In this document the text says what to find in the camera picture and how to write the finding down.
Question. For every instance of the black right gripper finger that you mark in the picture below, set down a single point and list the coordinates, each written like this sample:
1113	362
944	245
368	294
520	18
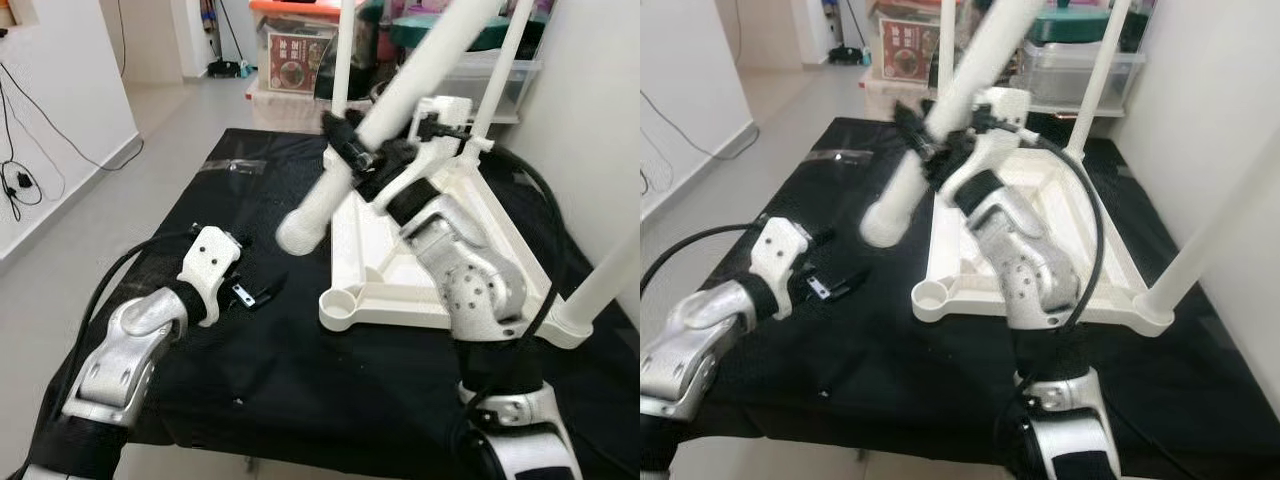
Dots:
347	142
920	132

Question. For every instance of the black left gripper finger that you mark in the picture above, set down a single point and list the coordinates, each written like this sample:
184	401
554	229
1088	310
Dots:
262	298
840	290

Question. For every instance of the white plastic table top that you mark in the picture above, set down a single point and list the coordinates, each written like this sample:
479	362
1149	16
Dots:
370	260
960	255

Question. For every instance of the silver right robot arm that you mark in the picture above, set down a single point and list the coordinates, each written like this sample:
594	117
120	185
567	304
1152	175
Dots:
470	280
1030	270

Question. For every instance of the beige fabric bench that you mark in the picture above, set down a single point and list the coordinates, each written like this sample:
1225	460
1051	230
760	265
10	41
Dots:
895	100
290	110

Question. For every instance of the shiny black bag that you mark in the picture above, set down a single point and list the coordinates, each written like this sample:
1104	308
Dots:
368	60

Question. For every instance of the clear tape strip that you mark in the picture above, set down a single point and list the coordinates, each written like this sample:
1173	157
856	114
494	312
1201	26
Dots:
838	156
235	166

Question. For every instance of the black tablecloth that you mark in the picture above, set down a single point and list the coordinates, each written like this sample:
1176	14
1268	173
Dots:
900	390
300	390

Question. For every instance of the black mop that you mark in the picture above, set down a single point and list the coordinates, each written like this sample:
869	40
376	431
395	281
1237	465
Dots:
225	70
848	55

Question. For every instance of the clear plastic container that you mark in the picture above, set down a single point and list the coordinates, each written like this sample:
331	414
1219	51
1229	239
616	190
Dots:
1060	75
480	80

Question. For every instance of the green pot with lid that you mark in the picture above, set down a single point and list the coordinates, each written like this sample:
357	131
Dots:
500	32
1075	25

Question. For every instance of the black power adapter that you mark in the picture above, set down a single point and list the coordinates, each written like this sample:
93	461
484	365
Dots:
22	183

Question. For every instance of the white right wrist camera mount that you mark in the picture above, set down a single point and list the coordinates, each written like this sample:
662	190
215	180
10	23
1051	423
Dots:
440	115
1005	105

